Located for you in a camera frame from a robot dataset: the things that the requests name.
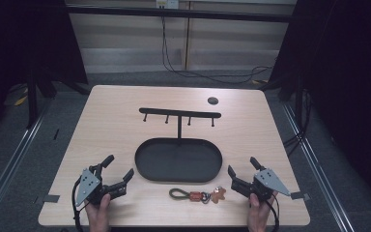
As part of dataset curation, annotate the black curtain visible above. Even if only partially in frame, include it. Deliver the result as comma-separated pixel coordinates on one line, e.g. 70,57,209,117
0,0,89,143
268,0,371,212

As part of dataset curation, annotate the person's left hand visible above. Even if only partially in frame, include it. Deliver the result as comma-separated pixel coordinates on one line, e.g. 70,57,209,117
84,193,112,232

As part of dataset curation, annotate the yellow floor tape strip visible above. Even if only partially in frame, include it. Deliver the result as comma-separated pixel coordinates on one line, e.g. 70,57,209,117
13,94,29,107

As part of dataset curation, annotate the grey tape piece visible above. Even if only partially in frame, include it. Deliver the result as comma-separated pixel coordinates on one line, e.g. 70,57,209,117
290,190,311,201
43,194,61,204

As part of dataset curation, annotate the black key rack with tray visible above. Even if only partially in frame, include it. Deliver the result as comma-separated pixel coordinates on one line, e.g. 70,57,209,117
134,106,223,184

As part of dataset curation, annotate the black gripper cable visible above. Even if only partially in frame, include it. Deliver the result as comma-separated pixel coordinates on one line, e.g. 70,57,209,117
265,190,281,232
71,176,87,232

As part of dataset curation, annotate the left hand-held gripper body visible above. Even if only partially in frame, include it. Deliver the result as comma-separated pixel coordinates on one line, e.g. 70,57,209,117
75,163,128,208

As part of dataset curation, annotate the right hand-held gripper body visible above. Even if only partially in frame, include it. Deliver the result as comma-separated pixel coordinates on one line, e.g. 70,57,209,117
231,167,292,203

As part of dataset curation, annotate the black hanging wall cable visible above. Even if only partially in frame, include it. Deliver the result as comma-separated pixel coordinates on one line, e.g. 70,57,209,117
160,6,274,86

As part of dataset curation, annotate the dark metal stand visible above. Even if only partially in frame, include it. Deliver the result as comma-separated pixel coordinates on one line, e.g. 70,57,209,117
294,73,307,140
25,69,41,130

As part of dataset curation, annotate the keychain with green cord loop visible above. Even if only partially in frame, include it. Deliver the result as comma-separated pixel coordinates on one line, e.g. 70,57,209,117
168,185,227,205

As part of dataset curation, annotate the black floor cable bundle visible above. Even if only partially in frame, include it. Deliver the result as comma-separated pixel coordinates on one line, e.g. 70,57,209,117
282,90,314,158

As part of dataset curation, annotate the person's right hand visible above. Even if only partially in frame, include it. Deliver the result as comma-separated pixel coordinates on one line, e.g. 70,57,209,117
246,192,276,232

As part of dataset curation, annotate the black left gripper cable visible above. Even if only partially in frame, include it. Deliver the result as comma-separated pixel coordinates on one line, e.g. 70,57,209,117
71,176,87,232

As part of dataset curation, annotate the white wall socket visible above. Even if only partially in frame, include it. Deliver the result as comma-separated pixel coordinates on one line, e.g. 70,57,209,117
155,0,180,10

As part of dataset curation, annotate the aluminium floor rail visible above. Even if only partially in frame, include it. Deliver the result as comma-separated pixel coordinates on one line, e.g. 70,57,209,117
0,96,51,224
281,101,356,232

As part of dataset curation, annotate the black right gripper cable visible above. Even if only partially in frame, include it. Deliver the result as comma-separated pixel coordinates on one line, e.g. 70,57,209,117
265,190,281,232

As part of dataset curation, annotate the black horizontal bar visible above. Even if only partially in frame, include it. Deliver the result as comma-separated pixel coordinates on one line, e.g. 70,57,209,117
65,4,295,24

